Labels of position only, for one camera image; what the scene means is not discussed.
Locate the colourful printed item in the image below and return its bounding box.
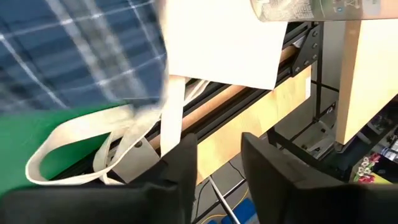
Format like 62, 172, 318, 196
353, 152, 398, 185

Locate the black desk leg frame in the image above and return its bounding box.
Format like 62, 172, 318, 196
266, 27, 355, 183

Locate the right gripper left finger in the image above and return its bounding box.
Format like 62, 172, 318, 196
0, 134, 198, 224

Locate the black aluminium table frame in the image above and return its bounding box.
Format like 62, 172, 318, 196
49, 21, 324, 181

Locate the brown round rod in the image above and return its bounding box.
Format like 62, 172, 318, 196
148, 45, 299, 150

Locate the blue plaid shirt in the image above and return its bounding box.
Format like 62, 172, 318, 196
0, 0, 169, 113

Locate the blue floor object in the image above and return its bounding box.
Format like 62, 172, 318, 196
207, 197, 258, 224

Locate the clear spray bottle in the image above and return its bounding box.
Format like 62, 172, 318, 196
250, 0, 398, 22

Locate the yellow cable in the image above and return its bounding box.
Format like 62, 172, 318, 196
198, 186, 249, 224

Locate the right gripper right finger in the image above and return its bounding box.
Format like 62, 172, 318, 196
241, 132, 398, 224

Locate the grey metal foot plate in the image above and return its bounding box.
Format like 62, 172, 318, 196
298, 119, 338, 155

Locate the white tote bag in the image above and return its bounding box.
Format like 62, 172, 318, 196
24, 0, 289, 187

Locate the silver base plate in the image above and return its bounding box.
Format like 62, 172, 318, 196
110, 141, 161, 184

